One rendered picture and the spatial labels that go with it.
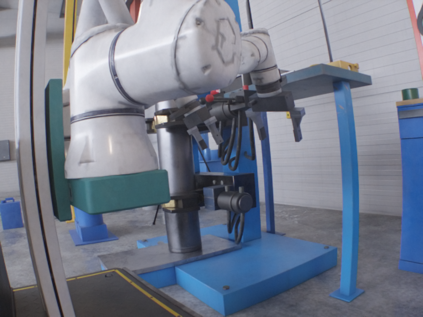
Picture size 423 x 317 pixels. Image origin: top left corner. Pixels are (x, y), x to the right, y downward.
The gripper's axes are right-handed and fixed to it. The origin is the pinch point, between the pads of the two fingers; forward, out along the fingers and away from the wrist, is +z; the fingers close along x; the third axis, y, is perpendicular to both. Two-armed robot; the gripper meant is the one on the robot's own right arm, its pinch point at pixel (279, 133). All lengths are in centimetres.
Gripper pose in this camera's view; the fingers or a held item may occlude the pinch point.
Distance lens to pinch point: 99.8
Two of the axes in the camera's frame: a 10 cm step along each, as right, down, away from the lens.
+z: 2.8, 8.7, 4.0
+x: 7.3, 0.8, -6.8
